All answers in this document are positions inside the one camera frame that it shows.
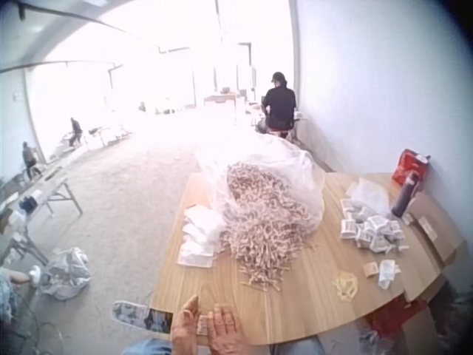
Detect dark drinking bottle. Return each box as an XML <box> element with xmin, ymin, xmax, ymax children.
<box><xmin>390</xmin><ymin>172</ymin><xmax>422</xmax><ymax>218</ymax></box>

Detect large clear plastic bag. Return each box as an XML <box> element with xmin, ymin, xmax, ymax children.
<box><xmin>194</xmin><ymin>132</ymin><xmax>327</xmax><ymax>245</ymax></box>

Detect crumpled printed sack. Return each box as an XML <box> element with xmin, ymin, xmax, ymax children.
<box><xmin>38</xmin><ymin>246</ymin><xmax>92</xmax><ymax>301</ymax></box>

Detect person's left hand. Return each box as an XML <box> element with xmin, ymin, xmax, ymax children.
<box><xmin>171</xmin><ymin>294</ymin><xmax>203</xmax><ymax>355</ymax></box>

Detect clear packet of pegs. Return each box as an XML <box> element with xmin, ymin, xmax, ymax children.
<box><xmin>330</xmin><ymin>271</ymin><xmax>360</xmax><ymax>305</ymax></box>

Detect brown wooden desk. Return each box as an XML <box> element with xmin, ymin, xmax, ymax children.
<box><xmin>203</xmin><ymin>93</ymin><xmax>238</xmax><ymax>109</ymax></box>

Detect crumpled clear plastic bag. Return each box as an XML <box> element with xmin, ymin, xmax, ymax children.
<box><xmin>346</xmin><ymin>177</ymin><xmax>393</xmax><ymax>217</ymax></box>

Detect printed paper strip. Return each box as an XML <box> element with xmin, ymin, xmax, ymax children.
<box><xmin>112</xmin><ymin>300</ymin><xmax>174</xmax><ymax>337</ymax></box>

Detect red bag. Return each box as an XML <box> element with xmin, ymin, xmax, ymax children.
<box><xmin>391</xmin><ymin>148</ymin><xmax>432</xmax><ymax>186</ymax></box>

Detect pile of wooden pegs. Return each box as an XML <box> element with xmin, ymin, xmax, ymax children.
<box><xmin>218</xmin><ymin>161</ymin><xmax>321</xmax><ymax>291</ymax></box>

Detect red cloth heap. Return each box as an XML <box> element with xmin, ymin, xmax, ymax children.
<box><xmin>364</xmin><ymin>297</ymin><xmax>428</xmax><ymax>343</ymax></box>

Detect folding table with items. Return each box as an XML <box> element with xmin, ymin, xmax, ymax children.
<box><xmin>0</xmin><ymin>160</ymin><xmax>84</xmax><ymax>266</ymax></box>

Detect white printed paper packet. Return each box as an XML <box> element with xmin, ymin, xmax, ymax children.
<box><xmin>377</xmin><ymin>258</ymin><xmax>402</xmax><ymax>290</ymax></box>

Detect stack of white flat bags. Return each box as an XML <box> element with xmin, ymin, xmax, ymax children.
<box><xmin>176</xmin><ymin>204</ymin><xmax>227</xmax><ymax>268</ymax></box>

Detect person's right hand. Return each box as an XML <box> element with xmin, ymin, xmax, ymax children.
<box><xmin>205</xmin><ymin>302</ymin><xmax>253</xmax><ymax>355</ymax></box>

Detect heap of small printed packets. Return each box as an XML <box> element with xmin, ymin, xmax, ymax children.
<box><xmin>338</xmin><ymin>197</ymin><xmax>408</xmax><ymax>257</ymax></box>

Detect flat cardboard boxes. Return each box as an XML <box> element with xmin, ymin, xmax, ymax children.
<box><xmin>401</xmin><ymin>191</ymin><xmax>467</xmax><ymax>301</ymax></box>

